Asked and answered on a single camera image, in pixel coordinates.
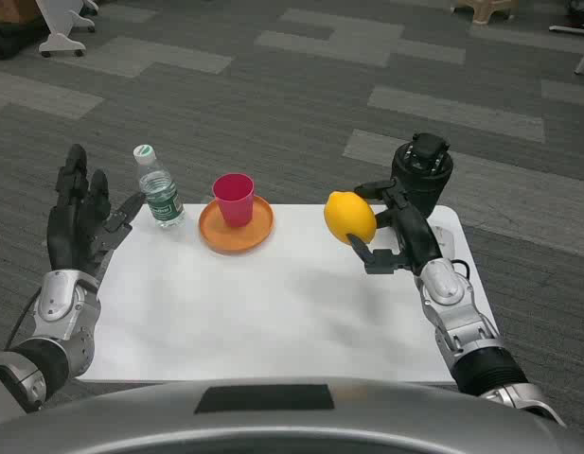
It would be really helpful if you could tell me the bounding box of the red plastic cup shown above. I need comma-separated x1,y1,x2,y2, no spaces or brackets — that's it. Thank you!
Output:
212,173,256,228

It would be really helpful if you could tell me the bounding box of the orange round plate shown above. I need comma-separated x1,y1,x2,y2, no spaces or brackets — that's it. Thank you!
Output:
198,196,276,257

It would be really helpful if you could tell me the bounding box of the beige plastic stool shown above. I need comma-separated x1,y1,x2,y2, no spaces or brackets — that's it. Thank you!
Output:
450,0,521,26

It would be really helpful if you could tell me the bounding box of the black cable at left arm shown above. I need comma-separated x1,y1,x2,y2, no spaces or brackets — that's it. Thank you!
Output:
4,289,42,352

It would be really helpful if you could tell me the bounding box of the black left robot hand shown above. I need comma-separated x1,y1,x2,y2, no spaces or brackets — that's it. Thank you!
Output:
45,143,146,277

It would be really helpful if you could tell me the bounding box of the black bag on floor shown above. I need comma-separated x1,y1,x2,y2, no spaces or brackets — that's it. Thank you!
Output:
0,13,50,61

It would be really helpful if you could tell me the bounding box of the clear plastic water bottle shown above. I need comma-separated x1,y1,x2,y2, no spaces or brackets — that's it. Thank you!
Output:
133,144,186,230

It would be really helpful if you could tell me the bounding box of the white wheeled stand base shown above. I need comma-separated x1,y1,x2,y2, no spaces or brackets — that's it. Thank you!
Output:
37,0,97,59

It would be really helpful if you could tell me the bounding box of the silver robot chest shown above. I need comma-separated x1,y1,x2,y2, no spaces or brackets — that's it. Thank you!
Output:
0,376,584,454

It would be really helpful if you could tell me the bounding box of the yellow lemon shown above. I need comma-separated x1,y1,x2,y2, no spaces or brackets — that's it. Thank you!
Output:
324,190,378,246

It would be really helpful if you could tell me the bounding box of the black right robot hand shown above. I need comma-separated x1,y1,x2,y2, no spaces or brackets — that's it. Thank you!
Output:
346,179,442,277

